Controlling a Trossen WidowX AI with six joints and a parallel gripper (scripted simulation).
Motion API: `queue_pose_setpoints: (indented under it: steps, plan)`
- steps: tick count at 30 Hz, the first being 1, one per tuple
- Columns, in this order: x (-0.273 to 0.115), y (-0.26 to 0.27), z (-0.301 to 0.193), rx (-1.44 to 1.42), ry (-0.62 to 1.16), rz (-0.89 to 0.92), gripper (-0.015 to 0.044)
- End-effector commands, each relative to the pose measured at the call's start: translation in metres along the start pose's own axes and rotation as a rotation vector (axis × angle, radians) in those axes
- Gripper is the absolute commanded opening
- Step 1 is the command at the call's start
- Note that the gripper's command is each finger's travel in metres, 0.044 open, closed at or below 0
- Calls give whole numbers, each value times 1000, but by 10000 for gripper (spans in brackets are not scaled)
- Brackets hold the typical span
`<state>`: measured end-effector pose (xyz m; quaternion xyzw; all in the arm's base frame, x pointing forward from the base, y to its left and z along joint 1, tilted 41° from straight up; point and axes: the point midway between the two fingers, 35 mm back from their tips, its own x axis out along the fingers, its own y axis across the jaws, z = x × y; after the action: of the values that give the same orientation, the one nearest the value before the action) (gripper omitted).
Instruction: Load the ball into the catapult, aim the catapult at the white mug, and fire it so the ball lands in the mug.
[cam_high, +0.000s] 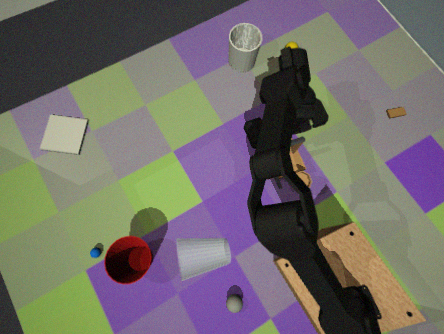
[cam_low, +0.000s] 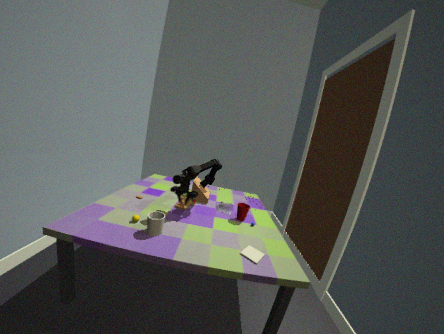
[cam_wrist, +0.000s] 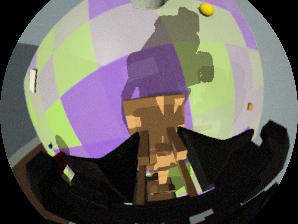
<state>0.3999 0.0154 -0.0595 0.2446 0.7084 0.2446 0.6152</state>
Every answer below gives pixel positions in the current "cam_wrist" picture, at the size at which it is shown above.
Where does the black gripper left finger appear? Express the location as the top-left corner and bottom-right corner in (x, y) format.
(64, 132), (140, 204)

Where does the yellow ball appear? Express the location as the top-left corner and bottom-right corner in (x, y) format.
(198, 3), (214, 16)

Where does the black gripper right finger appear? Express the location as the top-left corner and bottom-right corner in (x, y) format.
(177, 127), (254, 192)

